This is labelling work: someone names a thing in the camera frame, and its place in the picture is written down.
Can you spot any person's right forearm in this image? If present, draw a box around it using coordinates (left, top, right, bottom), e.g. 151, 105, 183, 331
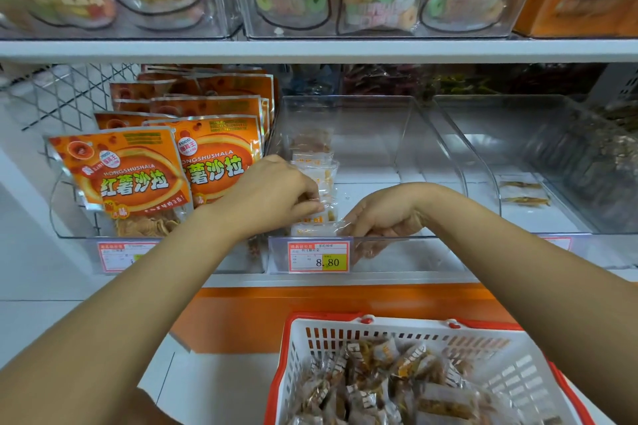
419, 183, 638, 425

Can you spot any white red-rimmed shopping basket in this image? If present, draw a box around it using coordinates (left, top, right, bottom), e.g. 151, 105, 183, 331
263, 311, 597, 425

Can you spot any white yellow price tag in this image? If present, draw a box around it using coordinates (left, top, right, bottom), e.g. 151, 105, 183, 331
287, 239, 353, 276
96, 237, 163, 276
538, 233, 576, 252

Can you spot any white snack shelf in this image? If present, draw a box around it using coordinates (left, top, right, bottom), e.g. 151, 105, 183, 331
0, 0, 638, 292

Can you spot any row of clear snacks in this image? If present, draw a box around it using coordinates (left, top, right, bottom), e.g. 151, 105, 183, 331
287, 124, 343, 238

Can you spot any person's left forearm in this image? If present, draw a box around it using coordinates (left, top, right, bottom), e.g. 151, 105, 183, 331
0, 203, 261, 425

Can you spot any person's right hand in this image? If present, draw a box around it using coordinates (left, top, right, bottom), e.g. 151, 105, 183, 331
338, 181, 442, 264

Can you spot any pile of small brown snacks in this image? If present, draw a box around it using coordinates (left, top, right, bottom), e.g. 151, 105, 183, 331
287, 335, 544, 425

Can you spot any white wire mesh panel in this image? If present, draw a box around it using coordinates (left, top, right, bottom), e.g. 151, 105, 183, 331
5, 63, 141, 134

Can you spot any orange shelf base panel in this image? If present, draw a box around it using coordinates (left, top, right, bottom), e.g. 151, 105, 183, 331
169, 283, 520, 356

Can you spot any person's left hand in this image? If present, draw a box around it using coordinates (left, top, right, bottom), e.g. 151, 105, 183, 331
214, 153, 325, 244

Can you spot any stack of orange packets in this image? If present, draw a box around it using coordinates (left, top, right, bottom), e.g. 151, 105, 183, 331
44, 64, 277, 240

